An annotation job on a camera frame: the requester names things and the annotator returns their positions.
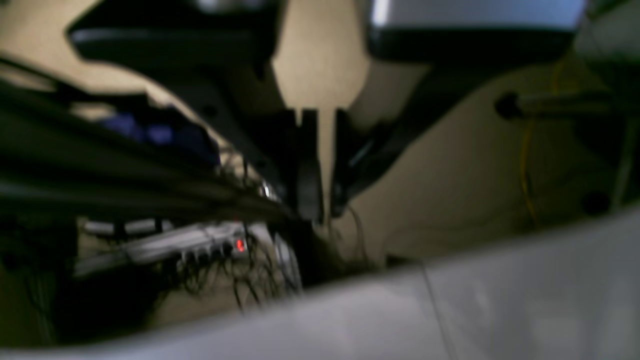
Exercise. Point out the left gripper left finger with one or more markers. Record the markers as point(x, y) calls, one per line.
point(216, 57)

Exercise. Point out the black power strip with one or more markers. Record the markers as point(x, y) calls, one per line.
point(209, 238)

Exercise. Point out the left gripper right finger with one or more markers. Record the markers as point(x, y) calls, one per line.
point(426, 57)

